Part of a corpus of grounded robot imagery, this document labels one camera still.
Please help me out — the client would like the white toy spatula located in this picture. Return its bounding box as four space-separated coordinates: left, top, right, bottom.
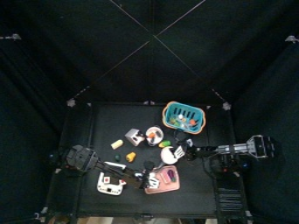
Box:
173 144 187 160

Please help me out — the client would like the pink cutting board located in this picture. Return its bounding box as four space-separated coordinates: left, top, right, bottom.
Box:
145 164 183 195

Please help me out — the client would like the white toy plate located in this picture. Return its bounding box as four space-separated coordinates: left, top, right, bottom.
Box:
161 146 181 165

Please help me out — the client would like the purple toy eggplant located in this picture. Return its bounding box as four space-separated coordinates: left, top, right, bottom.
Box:
167 169 178 184

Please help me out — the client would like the yellow green toy pear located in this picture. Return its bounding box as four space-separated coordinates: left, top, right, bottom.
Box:
158 140 174 149

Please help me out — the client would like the orange toy pepper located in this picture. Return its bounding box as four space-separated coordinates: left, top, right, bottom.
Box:
126 151 138 164

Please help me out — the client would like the silver toy pan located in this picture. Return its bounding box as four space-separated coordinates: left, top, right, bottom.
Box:
145 125 166 147

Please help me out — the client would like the teal basket orange rim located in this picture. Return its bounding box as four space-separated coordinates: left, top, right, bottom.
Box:
162 101 209 136

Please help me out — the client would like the pale yellow toy butter block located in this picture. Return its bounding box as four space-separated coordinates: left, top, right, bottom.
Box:
110 139 126 151

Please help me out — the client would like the black sheet white text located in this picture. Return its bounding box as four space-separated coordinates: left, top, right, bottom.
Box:
214 174 249 218

